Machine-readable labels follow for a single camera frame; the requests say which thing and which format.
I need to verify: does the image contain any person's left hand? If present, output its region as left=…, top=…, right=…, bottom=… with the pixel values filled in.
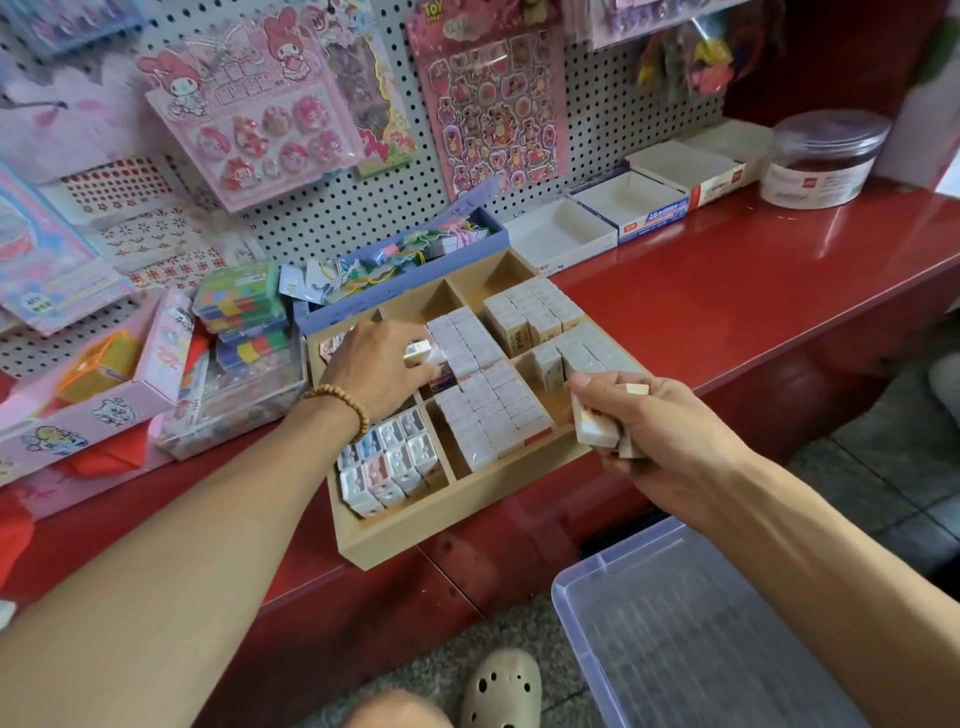
left=318, top=312, right=447, bottom=429

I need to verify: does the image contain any person's right hand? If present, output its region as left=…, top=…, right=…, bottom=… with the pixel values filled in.
left=565, top=370, right=767, bottom=527

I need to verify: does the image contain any handful of boxed erasers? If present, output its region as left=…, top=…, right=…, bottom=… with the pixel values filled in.
left=570, top=381, right=653, bottom=459

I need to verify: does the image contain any wooden compartment tray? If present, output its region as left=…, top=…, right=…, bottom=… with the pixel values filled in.
left=304, top=247, right=654, bottom=572

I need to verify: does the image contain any clear plastic storage bin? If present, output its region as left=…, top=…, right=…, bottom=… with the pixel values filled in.
left=550, top=517, right=872, bottom=728

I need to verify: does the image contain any person's right forearm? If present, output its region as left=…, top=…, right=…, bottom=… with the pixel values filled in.
left=705, top=465, right=960, bottom=728

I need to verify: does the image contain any person's left forearm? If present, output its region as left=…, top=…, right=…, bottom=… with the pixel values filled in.
left=0, top=393, right=369, bottom=728

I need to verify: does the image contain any blue box of trinkets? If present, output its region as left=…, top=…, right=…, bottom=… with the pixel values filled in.
left=280, top=183, right=512, bottom=338

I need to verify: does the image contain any white tray box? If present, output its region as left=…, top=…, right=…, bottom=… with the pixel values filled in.
left=627, top=120, right=777, bottom=212
left=570, top=169, right=692, bottom=246
left=507, top=195, right=620, bottom=276

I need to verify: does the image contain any yellow orange toy box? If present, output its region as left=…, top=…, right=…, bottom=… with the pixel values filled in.
left=55, top=330, right=144, bottom=404

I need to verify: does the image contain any person's left cream clog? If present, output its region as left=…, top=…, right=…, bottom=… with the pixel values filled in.
left=459, top=648, right=545, bottom=728

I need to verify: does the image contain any person's left leg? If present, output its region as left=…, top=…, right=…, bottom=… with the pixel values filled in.
left=342, top=690, right=455, bottom=728

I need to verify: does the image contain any stack of colourful packs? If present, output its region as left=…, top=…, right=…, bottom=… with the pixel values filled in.
left=192, top=265, right=294, bottom=377

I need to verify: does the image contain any white pegboard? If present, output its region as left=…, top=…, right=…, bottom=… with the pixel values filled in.
left=0, top=0, right=782, bottom=377

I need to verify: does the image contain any red display counter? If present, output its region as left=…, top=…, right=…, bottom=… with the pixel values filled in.
left=0, top=177, right=960, bottom=728

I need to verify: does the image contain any pink tray of trinkets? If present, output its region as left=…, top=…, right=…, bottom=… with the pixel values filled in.
left=0, top=285, right=197, bottom=519

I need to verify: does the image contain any red patterned sticker sheet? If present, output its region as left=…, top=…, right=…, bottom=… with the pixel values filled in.
left=37, top=157, right=242, bottom=294

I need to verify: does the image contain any green edged sticker pack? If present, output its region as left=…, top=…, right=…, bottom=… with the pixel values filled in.
left=307, top=0, right=422, bottom=179

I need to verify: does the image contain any pink sticker pack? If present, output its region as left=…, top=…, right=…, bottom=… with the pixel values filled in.
left=405, top=0, right=573, bottom=204
left=135, top=7, right=366, bottom=215

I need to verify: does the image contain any red folded cloth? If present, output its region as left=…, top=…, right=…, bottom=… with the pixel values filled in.
left=0, top=420, right=152, bottom=587

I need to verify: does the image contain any round clear plastic jar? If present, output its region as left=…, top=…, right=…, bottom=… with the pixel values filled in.
left=759, top=108, right=893, bottom=212

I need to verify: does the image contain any pastel cartoon sticker pack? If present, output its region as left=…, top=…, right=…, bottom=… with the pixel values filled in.
left=0, top=157, right=140, bottom=336

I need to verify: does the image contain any clear bag of colourful toys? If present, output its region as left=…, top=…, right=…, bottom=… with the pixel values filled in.
left=637, top=18, right=782, bottom=104

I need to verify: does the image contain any pale pink card pack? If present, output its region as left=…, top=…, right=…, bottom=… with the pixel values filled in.
left=0, top=67, right=159, bottom=185

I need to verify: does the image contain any white side shelf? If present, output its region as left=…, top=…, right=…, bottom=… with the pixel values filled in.
left=874, top=45, right=960, bottom=197

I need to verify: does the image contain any clear glitter sticker sheet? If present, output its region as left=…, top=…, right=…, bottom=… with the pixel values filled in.
left=0, top=0, right=152, bottom=59

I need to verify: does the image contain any beaded wooden bracelet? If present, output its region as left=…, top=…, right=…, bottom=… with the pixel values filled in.
left=300, top=382, right=372, bottom=441

